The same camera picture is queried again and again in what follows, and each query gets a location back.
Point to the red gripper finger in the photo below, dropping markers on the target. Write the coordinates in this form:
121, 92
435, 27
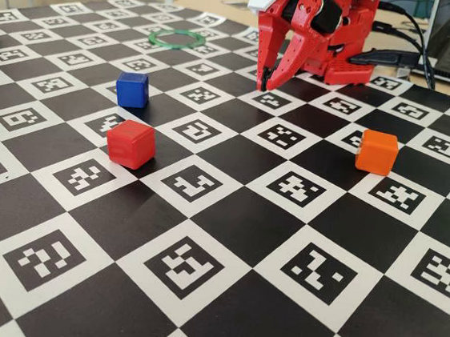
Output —
270, 44
298, 47

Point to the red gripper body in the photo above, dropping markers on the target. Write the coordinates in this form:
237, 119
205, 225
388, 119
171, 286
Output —
272, 29

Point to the blue cube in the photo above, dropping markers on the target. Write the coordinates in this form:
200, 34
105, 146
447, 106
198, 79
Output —
132, 90

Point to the red cube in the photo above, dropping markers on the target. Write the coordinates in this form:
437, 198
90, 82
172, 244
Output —
131, 144

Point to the red perforated robot base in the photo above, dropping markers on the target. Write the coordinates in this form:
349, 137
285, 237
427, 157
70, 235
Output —
347, 73

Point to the orange cube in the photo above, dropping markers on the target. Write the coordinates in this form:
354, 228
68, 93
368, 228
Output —
376, 153

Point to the small printed marker sticker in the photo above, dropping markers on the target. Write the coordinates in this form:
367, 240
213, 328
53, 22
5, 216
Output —
242, 5

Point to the black white marker checkerboard mat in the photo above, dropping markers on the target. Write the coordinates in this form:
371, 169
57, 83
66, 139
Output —
243, 227

